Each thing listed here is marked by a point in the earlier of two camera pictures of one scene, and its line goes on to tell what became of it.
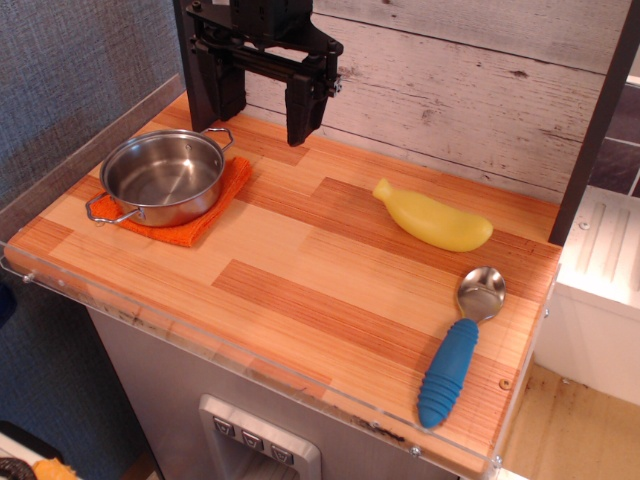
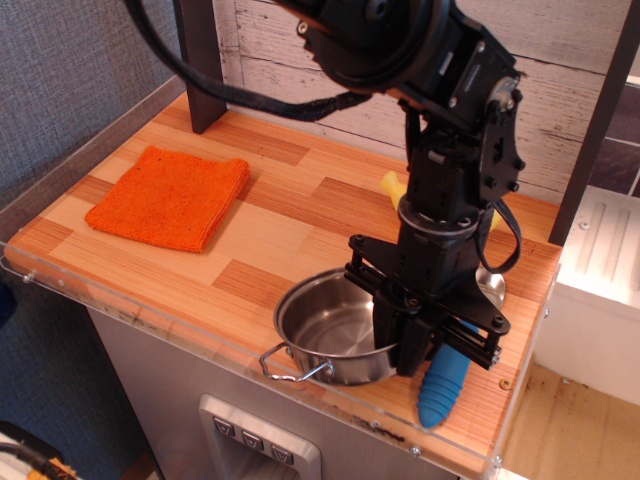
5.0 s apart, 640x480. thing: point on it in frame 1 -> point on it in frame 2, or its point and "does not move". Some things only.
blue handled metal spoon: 481,292 does not move
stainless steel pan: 170,177 -> 330,316
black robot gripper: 277,35 -> 433,277
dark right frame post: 622,59 does not move
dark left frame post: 198,74 does not move
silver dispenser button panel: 241,445 does not move
